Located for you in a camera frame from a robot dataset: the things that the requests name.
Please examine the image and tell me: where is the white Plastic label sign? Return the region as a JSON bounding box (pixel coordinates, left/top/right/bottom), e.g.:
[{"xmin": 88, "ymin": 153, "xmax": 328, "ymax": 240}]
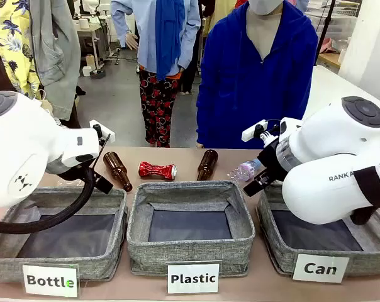
[{"xmin": 166, "ymin": 260, "xmax": 221, "ymax": 295}]

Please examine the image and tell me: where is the plastic bottle with pink label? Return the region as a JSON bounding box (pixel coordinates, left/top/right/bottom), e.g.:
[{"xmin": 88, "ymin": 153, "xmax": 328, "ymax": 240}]
[{"xmin": 226, "ymin": 158, "xmax": 264, "ymax": 183}]

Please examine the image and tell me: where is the figure in light blue shirt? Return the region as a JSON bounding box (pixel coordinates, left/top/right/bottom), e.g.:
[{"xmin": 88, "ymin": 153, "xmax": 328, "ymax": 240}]
[{"xmin": 110, "ymin": 0, "xmax": 202, "ymax": 148}]

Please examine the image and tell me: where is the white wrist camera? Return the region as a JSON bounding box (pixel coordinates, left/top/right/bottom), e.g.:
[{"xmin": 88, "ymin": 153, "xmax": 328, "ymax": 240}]
[
  {"xmin": 89, "ymin": 120, "xmax": 116, "ymax": 142},
  {"xmin": 241, "ymin": 119, "xmax": 269, "ymax": 143}
]

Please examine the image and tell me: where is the pale right hand of figure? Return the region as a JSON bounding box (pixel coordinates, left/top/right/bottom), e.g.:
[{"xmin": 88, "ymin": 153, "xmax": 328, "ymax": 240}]
[{"xmin": 125, "ymin": 31, "xmax": 140, "ymax": 52}]

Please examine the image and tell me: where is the white face mask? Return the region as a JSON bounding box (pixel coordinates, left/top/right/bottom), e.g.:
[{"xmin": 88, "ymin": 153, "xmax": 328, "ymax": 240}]
[{"xmin": 247, "ymin": 0, "xmax": 284, "ymax": 16}]

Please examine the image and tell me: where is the grey fabric basket for plastic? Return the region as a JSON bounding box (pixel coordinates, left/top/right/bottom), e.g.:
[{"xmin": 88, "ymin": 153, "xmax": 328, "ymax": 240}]
[{"xmin": 126, "ymin": 180, "xmax": 257, "ymax": 278}]

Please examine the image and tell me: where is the grey hanging jacket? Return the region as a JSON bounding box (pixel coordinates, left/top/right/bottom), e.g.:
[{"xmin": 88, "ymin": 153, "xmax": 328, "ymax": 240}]
[{"xmin": 27, "ymin": 0, "xmax": 82, "ymax": 121}]

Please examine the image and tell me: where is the black stand pole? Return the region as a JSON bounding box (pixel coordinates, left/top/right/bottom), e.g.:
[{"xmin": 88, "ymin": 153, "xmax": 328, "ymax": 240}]
[{"xmin": 313, "ymin": 0, "xmax": 337, "ymax": 67}]

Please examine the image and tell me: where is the cardboard garment tag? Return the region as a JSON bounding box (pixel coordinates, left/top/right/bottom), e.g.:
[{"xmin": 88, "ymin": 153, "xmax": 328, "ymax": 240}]
[{"xmin": 38, "ymin": 89, "xmax": 54, "ymax": 115}]

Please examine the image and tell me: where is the white Bottle label sign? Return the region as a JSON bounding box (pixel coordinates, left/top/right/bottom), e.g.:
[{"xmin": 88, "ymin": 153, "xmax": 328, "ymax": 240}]
[{"xmin": 21, "ymin": 264, "xmax": 81, "ymax": 298}]

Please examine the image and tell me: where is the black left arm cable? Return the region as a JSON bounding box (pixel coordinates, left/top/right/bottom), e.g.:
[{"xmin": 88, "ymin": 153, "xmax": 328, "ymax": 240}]
[{"xmin": 0, "ymin": 134, "xmax": 111, "ymax": 234}]

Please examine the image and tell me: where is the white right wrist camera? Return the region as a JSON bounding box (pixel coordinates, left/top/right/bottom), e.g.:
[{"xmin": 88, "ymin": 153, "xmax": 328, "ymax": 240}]
[{"xmin": 241, "ymin": 119, "xmax": 269, "ymax": 143}]

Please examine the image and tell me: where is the black strap on right arm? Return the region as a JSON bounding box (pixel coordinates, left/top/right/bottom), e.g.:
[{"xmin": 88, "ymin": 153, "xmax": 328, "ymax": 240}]
[{"xmin": 349, "ymin": 165, "xmax": 380, "ymax": 227}]

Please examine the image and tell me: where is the yellow floral shirt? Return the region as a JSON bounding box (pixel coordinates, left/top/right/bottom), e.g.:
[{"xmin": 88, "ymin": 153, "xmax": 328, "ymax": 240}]
[{"xmin": 0, "ymin": 0, "xmax": 42, "ymax": 100}]

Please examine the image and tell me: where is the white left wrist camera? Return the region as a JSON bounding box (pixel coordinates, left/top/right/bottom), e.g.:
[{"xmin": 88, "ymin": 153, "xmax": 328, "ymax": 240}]
[{"xmin": 89, "ymin": 120, "xmax": 116, "ymax": 142}]

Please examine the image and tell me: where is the grey fabric basket for bottles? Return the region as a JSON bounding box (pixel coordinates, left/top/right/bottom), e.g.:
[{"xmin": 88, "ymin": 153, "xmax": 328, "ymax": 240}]
[{"xmin": 0, "ymin": 186, "xmax": 129, "ymax": 284}]

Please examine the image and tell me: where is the person in blue hoodie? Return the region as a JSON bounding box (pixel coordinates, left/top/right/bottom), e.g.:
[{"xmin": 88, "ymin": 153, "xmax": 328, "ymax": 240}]
[{"xmin": 195, "ymin": 0, "xmax": 320, "ymax": 150}]

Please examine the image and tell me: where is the brown glass bottle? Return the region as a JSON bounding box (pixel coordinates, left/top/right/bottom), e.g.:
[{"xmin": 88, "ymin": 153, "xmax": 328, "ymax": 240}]
[
  {"xmin": 102, "ymin": 151, "xmax": 134, "ymax": 193},
  {"xmin": 196, "ymin": 148, "xmax": 220, "ymax": 182}
]

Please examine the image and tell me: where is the crushed red can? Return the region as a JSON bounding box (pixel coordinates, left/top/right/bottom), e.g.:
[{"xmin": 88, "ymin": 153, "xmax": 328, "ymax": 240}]
[{"xmin": 138, "ymin": 160, "xmax": 179, "ymax": 181}]

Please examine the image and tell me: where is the white work table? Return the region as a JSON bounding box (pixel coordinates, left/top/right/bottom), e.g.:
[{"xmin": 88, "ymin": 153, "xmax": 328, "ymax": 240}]
[{"xmin": 72, "ymin": 23, "xmax": 103, "ymax": 69}]

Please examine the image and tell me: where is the grey fabric basket for cans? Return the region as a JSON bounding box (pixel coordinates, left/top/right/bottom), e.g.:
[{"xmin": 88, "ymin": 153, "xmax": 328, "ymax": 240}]
[{"xmin": 255, "ymin": 184, "xmax": 380, "ymax": 278}]

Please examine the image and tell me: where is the white Can label sign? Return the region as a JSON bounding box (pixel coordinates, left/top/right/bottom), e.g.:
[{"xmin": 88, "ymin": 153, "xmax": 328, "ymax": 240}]
[{"xmin": 291, "ymin": 252, "xmax": 350, "ymax": 284}]

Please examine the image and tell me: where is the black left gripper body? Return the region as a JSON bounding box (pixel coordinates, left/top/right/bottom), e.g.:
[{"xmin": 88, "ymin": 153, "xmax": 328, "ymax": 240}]
[{"xmin": 46, "ymin": 154, "xmax": 97, "ymax": 182}]

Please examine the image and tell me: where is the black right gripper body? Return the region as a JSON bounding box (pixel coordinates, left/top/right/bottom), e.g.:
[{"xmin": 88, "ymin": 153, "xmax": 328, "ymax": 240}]
[{"xmin": 257, "ymin": 138, "xmax": 301, "ymax": 184}]

